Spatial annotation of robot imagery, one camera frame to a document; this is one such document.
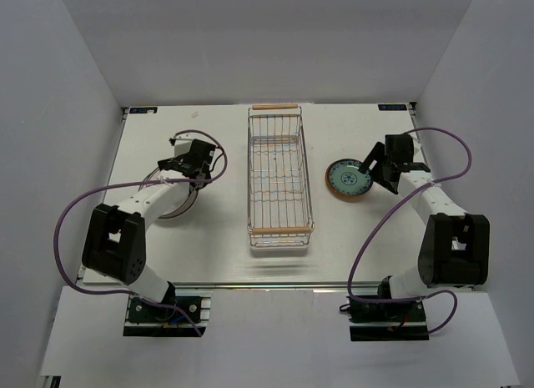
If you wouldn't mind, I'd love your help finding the large white plate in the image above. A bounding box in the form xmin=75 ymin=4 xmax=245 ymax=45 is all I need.
xmin=138 ymin=167 xmax=199 ymax=220

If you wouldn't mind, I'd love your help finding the dark patterned plate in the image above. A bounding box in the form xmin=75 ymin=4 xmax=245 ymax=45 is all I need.
xmin=325 ymin=159 xmax=373 ymax=197

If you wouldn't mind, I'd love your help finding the orange plate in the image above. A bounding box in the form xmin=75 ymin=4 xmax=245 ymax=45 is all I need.
xmin=324 ymin=158 xmax=375 ymax=202

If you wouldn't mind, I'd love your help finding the wire dish rack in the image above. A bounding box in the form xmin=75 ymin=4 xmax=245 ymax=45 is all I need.
xmin=247 ymin=103 xmax=315 ymax=251

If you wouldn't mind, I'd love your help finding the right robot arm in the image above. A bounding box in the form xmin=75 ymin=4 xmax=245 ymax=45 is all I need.
xmin=364 ymin=134 xmax=490 ymax=320

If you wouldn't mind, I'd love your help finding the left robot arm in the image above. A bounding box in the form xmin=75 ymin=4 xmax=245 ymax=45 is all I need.
xmin=82 ymin=130 xmax=385 ymax=320

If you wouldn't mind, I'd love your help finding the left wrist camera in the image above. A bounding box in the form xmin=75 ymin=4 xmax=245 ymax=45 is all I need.
xmin=169 ymin=134 xmax=194 ymax=157

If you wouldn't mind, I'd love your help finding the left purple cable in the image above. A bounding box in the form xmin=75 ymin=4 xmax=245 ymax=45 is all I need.
xmin=56 ymin=129 xmax=229 ymax=337

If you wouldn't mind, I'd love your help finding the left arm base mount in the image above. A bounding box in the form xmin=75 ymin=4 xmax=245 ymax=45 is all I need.
xmin=123 ymin=292 xmax=211 ymax=338

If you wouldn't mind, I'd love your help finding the aluminium table rail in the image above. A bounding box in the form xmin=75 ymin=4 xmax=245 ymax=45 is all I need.
xmin=74 ymin=281 xmax=472 ymax=291

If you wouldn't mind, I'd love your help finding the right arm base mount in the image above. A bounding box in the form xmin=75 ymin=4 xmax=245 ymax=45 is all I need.
xmin=339 ymin=297 xmax=429 ymax=342

